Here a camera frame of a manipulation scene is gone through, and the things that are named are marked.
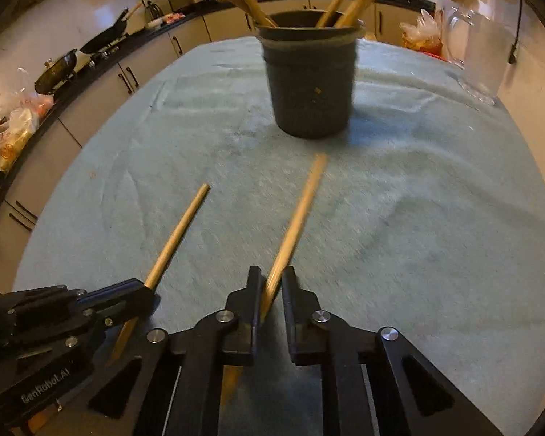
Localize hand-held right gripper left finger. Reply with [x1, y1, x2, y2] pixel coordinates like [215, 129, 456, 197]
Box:
[36, 265, 264, 436]

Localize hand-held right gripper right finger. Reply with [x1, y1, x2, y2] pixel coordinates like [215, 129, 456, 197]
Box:
[280, 265, 505, 436]

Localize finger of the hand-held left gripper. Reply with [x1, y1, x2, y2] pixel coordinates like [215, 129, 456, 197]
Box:
[76, 277, 161, 326]

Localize wooden chopstick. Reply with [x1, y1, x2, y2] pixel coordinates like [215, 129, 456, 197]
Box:
[106, 184, 211, 366]
[218, 153, 330, 412]

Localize dark grey utensil holder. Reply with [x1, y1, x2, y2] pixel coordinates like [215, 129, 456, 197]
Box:
[255, 9, 363, 139]

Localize grey-green table cloth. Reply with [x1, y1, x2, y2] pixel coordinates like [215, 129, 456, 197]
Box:
[11, 36, 545, 436]

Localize pile of plastic food bags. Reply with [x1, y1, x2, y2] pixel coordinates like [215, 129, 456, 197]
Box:
[0, 67, 55, 174]

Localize cream kitchen base cabinets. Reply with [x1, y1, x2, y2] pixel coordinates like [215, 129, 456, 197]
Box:
[0, 0, 437, 282]

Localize dark frying pan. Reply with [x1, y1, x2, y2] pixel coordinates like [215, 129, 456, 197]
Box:
[34, 50, 96, 95]

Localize black wok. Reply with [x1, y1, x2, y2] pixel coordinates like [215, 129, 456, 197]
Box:
[79, 2, 144, 54]

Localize orange plastic bag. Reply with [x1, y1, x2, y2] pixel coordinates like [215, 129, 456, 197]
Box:
[400, 9, 450, 60]

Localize clear glass pitcher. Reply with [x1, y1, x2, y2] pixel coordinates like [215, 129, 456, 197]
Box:
[443, 7, 514, 106]

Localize black wall cable with plug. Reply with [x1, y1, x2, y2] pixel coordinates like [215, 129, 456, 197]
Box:
[508, 0, 525, 64]

